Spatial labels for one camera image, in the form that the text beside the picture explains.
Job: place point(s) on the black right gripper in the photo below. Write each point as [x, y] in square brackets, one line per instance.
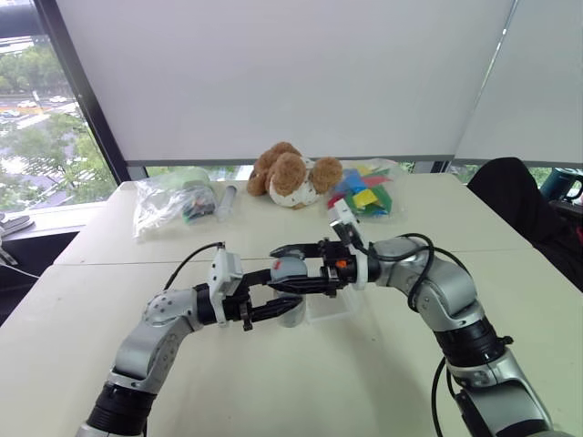
[339, 273]

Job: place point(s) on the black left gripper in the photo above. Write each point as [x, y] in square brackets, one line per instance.
[238, 309]

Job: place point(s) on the grey jar lid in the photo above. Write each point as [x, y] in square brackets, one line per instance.
[291, 268]

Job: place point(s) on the clear plastic jar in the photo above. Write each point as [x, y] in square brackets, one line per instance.
[291, 318]

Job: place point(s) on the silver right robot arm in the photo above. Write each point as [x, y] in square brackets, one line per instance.
[455, 291]

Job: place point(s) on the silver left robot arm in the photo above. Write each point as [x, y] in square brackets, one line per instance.
[150, 341]

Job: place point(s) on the clear plastic box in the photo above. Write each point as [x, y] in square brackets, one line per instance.
[328, 310]

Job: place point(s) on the brown white plush dog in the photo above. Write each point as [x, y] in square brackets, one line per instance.
[287, 175]

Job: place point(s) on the bag of colourful blocks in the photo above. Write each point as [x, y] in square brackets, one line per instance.
[364, 196]

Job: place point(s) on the clear plastic syringe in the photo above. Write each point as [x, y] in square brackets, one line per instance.
[226, 202]

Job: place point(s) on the clear bag with dark parts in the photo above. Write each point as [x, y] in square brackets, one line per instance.
[200, 205]

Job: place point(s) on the pale green roll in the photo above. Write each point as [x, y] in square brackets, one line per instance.
[196, 176]

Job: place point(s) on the clear bag with white parts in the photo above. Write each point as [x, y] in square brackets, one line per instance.
[152, 209]

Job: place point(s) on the wide white roller blind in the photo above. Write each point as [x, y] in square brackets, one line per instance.
[273, 77]

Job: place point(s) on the black chair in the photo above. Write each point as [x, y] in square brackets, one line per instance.
[514, 205]

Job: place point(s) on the grey flat object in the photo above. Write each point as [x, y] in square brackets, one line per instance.
[16, 223]

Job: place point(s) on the teal mug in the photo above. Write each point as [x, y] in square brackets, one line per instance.
[559, 182]

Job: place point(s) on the black window pillar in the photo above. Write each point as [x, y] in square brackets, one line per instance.
[82, 86]

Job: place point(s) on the narrow white roller blind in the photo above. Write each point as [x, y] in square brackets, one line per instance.
[537, 91]

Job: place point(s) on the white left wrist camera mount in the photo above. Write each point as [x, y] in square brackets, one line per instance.
[225, 273]

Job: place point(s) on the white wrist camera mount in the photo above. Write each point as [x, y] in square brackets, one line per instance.
[225, 273]
[346, 214]

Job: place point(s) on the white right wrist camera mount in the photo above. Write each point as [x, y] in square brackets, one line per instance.
[346, 214]

